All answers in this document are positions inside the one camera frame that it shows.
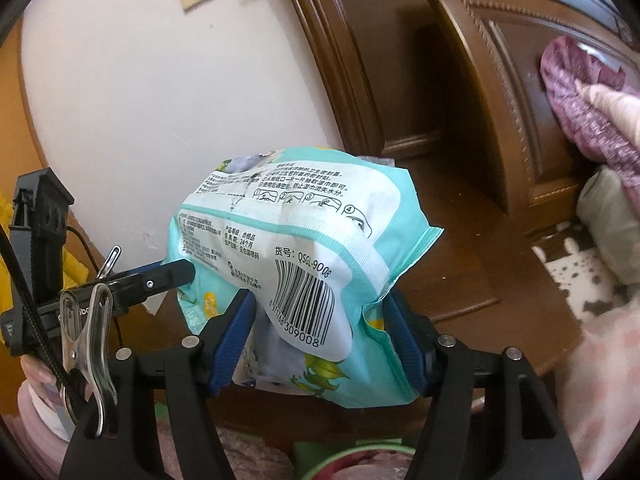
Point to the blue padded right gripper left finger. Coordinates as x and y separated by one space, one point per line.
197 369

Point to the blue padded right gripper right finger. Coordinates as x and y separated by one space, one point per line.
441 370

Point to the teal wet wipes package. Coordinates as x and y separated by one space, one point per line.
320 237

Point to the pink sleeve forearm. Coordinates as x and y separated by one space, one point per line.
40 433

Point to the person's left hand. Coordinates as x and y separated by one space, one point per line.
36 372

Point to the yellow cloth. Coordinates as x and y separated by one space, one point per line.
21 326

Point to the dark wooden nightstand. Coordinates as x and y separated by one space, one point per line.
480 282

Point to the red bin with green rim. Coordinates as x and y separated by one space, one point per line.
371 461

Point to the metal spring clamp right wrist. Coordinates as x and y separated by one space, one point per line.
84 334

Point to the brown white dotted blanket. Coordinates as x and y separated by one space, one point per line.
574 263

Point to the grey pillow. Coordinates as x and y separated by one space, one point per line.
604 209

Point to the purple quilted garment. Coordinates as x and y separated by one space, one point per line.
568 73

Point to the dark wooden headboard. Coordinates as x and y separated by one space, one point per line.
403 76

